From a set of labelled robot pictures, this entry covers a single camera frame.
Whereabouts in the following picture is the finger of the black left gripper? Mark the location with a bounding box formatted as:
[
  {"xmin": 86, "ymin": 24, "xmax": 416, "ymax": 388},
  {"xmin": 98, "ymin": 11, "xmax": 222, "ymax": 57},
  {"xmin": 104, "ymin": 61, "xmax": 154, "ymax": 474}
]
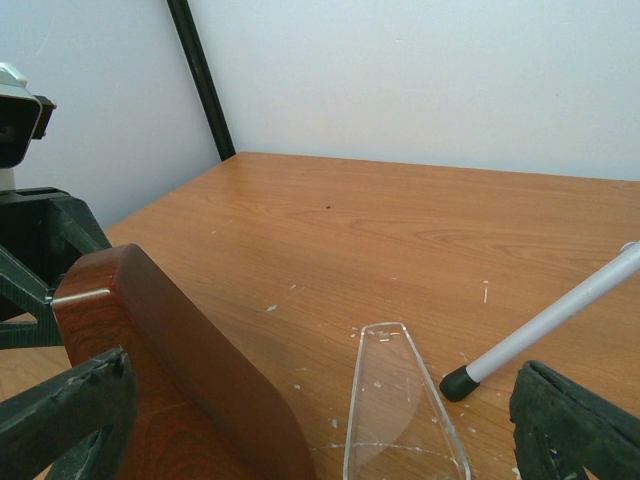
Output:
[
  {"xmin": 49, "ymin": 195, "xmax": 111, "ymax": 270},
  {"xmin": 1, "ymin": 246, "xmax": 63, "ymax": 350}
]

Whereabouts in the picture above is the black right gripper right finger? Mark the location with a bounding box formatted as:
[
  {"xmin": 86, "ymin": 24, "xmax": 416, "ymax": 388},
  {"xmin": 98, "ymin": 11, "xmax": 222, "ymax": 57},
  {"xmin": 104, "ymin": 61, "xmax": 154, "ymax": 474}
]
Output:
[{"xmin": 509, "ymin": 361, "xmax": 639, "ymax": 479}]

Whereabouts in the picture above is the brown wooden metronome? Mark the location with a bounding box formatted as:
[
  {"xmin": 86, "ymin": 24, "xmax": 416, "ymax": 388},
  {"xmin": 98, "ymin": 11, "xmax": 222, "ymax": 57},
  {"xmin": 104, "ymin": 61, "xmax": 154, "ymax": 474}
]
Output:
[{"xmin": 52, "ymin": 244, "xmax": 316, "ymax": 479}]

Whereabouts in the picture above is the clear acrylic metronome cover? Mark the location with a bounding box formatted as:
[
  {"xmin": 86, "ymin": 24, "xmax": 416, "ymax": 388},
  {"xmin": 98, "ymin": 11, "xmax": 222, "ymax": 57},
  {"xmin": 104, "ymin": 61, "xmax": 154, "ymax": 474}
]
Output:
[{"xmin": 342, "ymin": 322, "xmax": 472, "ymax": 479}]

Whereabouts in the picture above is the black aluminium frame post left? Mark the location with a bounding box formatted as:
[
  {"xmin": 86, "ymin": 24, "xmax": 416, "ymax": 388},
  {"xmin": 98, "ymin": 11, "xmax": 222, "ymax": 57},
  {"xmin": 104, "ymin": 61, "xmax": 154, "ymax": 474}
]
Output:
[{"xmin": 166, "ymin": 0, "xmax": 236, "ymax": 162}]

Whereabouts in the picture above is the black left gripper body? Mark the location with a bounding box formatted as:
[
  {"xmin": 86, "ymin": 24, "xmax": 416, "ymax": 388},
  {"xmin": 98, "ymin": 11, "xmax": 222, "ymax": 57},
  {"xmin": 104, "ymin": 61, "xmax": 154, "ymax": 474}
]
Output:
[{"xmin": 1, "ymin": 187, "xmax": 77, "ymax": 280}]

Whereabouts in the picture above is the white tripod music stand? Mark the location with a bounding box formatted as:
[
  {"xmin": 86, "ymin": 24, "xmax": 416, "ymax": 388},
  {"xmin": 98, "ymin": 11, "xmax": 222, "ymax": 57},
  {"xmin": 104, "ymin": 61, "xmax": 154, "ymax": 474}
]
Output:
[{"xmin": 439, "ymin": 241, "xmax": 639, "ymax": 402}]

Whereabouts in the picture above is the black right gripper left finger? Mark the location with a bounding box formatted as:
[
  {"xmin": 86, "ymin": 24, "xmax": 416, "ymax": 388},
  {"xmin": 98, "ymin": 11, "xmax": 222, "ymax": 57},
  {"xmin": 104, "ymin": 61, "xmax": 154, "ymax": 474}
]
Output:
[{"xmin": 1, "ymin": 348, "xmax": 137, "ymax": 479}]

